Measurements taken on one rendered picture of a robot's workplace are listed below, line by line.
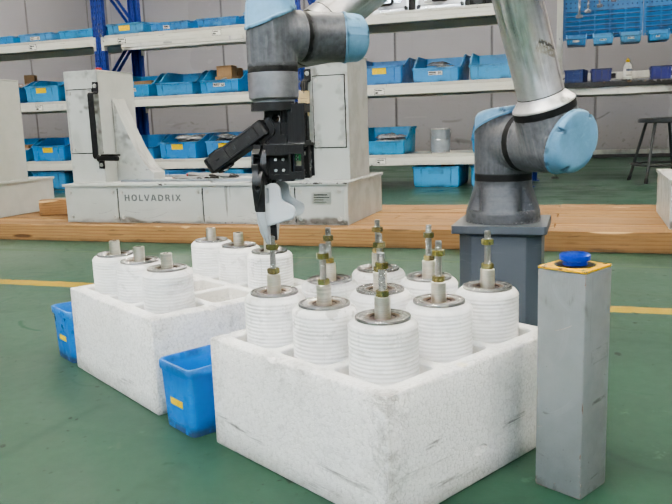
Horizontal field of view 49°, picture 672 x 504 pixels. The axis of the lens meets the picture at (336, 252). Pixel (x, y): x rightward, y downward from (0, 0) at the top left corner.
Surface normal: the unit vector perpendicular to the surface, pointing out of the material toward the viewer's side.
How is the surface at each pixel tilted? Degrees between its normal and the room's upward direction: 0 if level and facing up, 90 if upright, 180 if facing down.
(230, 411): 90
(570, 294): 90
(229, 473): 0
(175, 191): 90
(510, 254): 90
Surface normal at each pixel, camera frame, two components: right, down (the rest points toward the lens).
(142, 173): -0.32, 0.18
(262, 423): -0.73, 0.15
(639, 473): -0.04, -0.98
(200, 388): 0.66, 0.15
